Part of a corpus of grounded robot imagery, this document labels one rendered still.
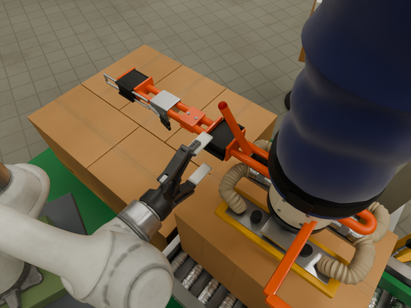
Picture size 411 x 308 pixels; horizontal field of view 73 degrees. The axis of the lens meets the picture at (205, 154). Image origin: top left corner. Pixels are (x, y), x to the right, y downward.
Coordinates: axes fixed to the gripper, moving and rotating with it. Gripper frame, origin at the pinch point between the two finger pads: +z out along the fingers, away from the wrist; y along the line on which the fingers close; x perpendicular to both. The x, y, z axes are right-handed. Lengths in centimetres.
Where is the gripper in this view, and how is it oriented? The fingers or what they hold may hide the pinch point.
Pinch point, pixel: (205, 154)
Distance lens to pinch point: 72.1
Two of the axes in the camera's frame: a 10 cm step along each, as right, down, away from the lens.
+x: 7.8, 5.1, -3.6
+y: 0.0, 5.8, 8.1
